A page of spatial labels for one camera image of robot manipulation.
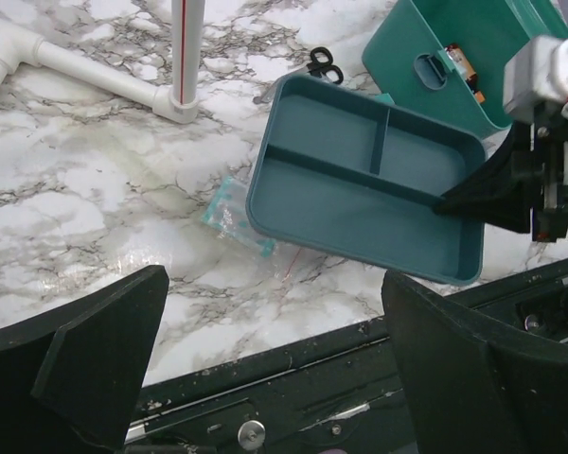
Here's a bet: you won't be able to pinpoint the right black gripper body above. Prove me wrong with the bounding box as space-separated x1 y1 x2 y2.
513 101 568 242

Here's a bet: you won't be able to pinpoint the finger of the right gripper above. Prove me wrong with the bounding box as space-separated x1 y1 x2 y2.
434 122 533 232

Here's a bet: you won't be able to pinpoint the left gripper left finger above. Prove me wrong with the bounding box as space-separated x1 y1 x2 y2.
0 265 169 449

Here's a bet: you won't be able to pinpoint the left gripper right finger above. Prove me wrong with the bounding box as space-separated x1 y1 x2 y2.
382 271 568 453

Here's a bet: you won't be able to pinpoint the teal medicine kit box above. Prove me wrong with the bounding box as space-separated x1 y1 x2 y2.
362 0 568 138

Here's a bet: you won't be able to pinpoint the brown medicine bottle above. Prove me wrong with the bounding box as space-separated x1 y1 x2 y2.
445 44 486 104

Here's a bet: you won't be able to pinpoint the teal divided tray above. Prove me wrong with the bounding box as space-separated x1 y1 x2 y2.
246 75 487 286

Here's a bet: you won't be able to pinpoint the clear zip bag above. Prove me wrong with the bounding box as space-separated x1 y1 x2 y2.
265 244 312 289

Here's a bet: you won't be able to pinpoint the teal bandage packet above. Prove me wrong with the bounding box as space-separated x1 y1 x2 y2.
202 176 275 257

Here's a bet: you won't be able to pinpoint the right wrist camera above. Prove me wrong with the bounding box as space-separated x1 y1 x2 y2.
503 35 568 124

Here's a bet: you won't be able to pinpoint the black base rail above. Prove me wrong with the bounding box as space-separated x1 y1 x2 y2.
124 258 568 453

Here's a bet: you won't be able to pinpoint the black handled scissors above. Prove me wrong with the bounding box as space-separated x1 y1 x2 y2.
307 46 344 85

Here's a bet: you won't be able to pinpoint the white pvc pipe frame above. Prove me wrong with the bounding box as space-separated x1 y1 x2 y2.
0 0 207 125

